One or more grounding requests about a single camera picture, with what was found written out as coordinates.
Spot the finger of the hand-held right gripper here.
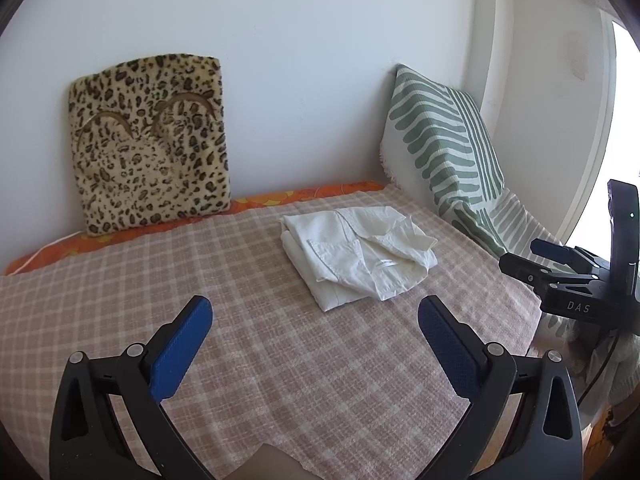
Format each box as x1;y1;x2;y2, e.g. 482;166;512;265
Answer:
499;253;592;293
531;239;608;273

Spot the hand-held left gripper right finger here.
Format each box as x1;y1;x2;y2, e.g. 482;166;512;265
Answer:
417;295;583;480

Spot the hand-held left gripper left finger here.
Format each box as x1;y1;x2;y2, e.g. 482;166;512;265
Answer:
49;296;213;480

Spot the white shirt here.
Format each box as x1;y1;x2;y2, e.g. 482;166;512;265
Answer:
279;206;438;313

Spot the pink plaid blanket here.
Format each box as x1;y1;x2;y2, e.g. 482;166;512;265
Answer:
0;184;543;480

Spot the green striped pillow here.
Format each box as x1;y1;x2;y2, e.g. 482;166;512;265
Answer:
380;64;576;343

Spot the bright window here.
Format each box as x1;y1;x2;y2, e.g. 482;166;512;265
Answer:
575;5;640;261

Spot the orange floral bed sheet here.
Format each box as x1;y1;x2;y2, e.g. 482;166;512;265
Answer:
5;180;386;277

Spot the leopard print pillow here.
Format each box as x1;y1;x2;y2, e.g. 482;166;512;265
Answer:
67;52;233;238

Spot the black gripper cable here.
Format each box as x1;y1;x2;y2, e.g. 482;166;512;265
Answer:
577;330;626;406

